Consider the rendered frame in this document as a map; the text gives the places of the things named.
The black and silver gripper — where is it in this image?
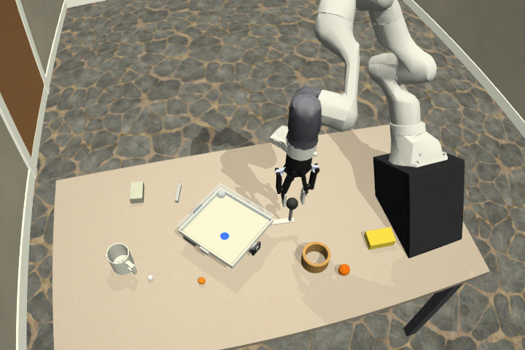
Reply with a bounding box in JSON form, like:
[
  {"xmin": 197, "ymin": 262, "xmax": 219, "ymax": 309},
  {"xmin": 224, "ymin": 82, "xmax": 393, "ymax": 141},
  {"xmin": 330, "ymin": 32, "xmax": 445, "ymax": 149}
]
[{"xmin": 275, "ymin": 155, "xmax": 320, "ymax": 207}]

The yellow rectangular block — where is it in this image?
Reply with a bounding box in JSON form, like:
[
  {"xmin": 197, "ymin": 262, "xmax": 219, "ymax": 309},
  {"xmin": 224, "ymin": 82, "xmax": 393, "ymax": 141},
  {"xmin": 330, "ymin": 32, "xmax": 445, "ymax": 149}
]
[{"xmin": 364, "ymin": 227, "xmax": 396, "ymax": 250}]

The tan hollow ring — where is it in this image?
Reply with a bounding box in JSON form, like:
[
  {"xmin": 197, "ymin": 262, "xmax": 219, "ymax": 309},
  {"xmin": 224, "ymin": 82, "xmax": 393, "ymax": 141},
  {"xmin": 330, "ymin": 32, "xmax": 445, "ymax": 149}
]
[{"xmin": 301, "ymin": 242, "xmax": 331, "ymax": 273}]

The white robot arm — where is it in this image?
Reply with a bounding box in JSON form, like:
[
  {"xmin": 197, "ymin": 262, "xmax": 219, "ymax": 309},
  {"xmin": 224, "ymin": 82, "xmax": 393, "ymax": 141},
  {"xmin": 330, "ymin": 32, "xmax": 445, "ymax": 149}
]
[{"xmin": 270, "ymin": 0, "xmax": 448, "ymax": 167}]

